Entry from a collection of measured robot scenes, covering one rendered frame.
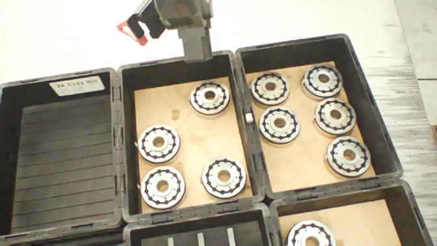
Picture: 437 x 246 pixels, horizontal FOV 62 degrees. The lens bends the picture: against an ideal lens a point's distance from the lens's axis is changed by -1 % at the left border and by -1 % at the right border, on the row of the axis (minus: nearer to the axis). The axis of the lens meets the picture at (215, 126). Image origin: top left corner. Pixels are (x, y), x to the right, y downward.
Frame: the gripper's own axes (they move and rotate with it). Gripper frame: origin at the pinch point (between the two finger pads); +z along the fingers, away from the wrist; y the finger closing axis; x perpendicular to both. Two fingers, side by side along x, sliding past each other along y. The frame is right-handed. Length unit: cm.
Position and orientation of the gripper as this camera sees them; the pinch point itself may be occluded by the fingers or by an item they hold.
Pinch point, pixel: (132, 13)
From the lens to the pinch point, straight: 85.5
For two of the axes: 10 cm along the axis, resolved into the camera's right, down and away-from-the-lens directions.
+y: 4.6, -7.8, 4.3
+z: -7.9, -1.3, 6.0
